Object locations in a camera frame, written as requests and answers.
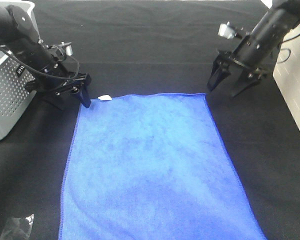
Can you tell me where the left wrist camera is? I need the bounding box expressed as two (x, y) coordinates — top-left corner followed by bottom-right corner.
(56, 42), (73, 56)

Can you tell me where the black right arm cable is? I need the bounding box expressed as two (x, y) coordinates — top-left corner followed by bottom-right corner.
(276, 17), (300, 65)

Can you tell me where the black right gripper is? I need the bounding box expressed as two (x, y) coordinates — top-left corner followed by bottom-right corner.
(207, 49), (268, 97)

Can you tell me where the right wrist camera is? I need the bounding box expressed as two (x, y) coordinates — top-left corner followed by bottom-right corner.
(217, 22), (243, 40)

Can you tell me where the blue microfibre towel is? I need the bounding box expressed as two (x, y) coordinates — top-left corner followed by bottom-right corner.
(58, 93), (265, 240)

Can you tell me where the white plastic basket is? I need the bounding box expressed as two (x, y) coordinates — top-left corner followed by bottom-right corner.
(273, 36), (300, 131)

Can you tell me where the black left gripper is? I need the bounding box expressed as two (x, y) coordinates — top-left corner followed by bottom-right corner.
(24, 54), (92, 111)

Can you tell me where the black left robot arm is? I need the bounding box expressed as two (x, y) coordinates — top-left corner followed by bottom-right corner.
(0, 4), (92, 108)

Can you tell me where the grey perforated plastic basket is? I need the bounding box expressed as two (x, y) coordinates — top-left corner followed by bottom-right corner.
(0, 0), (41, 146)

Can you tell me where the black table cloth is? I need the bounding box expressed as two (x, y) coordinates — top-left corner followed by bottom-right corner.
(0, 0), (300, 240)

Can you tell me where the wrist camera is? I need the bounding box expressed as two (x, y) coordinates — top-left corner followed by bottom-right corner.
(56, 42), (73, 56)
(217, 22), (243, 40)

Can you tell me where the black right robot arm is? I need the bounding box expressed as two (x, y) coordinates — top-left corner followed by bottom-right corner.
(207, 0), (300, 97)

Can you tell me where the clear tape strip left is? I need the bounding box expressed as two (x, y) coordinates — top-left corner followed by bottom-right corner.
(0, 214), (34, 240)

